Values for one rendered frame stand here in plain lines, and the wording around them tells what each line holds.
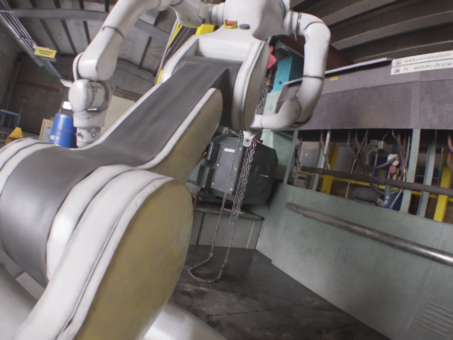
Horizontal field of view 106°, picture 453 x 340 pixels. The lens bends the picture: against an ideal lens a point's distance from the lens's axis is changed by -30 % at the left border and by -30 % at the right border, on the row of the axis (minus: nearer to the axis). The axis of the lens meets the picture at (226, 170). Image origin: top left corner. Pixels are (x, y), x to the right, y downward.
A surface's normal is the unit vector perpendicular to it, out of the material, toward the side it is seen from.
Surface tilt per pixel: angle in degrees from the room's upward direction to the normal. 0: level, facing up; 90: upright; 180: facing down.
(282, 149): 72
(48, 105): 90
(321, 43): 124
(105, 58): 84
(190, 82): 48
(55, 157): 28
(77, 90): 105
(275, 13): 118
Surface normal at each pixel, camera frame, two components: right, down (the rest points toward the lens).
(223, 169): -0.68, -0.16
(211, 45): -0.22, 0.01
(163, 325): -0.11, -0.40
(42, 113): 0.43, 0.11
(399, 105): -0.87, -0.21
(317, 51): -0.29, 0.51
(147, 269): 0.95, 0.23
